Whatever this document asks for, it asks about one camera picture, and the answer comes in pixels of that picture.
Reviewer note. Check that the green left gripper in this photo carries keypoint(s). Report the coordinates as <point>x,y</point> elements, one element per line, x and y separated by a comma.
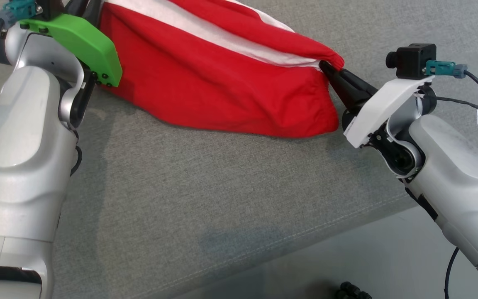
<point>85,45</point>

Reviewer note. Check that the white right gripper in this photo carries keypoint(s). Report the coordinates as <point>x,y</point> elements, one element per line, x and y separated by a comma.
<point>384,104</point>

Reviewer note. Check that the red jersey with white sleeves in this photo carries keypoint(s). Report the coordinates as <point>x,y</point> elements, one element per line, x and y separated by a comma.
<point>222,83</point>

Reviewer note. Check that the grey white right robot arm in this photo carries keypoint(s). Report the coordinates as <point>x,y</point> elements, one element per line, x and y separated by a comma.
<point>454,166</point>

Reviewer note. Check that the grey fabric sofa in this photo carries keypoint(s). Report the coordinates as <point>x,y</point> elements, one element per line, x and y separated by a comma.
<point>181,199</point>

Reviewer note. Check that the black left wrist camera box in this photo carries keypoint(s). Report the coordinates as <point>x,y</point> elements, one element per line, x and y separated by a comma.
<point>50,8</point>

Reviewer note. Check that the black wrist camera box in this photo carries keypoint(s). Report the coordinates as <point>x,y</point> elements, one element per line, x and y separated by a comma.
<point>50,8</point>
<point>415,60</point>

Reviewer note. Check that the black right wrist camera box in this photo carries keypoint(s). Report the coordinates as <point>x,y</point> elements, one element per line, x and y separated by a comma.
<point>415,60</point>

